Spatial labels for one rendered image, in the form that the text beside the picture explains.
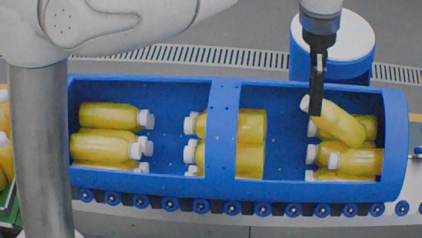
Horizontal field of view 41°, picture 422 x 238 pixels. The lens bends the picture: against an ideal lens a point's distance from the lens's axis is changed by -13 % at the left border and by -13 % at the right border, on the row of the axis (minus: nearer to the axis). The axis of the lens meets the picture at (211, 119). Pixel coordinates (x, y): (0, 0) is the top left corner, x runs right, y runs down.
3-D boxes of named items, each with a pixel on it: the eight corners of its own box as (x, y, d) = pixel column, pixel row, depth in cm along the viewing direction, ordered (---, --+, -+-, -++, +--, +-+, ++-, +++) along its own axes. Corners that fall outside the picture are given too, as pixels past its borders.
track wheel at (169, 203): (182, 202, 152) (183, 200, 154) (166, 191, 152) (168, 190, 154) (172, 216, 153) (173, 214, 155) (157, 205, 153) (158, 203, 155)
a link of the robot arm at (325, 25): (340, -8, 120) (339, 14, 125) (298, -12, 121) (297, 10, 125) (344, 18, 114) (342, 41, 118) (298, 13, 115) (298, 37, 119)
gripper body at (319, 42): (338, 38, 118) (335, 73, 125) (335, 13, 124) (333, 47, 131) (302, 35, 119) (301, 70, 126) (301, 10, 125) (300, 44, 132)
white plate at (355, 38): (275, 37, 184) (275, 40, 185) (357, 71, 172) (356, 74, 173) (313, -5, 199) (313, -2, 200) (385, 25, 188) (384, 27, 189)
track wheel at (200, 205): (213, 204, 151) (214, 202, 153) (197, 193, 151) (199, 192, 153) (203, 218, 152) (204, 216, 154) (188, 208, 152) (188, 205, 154)
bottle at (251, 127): (262, 143, 142) (189, 139, 144) (264, 144, 149) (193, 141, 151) (264, 113, 142) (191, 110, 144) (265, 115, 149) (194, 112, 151)
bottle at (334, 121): (361, 121, 146) (313, 87, 141) (371, 131, 140) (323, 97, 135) (347, 143, 148) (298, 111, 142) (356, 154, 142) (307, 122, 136)
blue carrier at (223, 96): (389, 223, 146) (414, 155, 125) (57, 204, 156) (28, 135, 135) (386, 138, 165) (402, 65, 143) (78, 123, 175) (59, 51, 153)
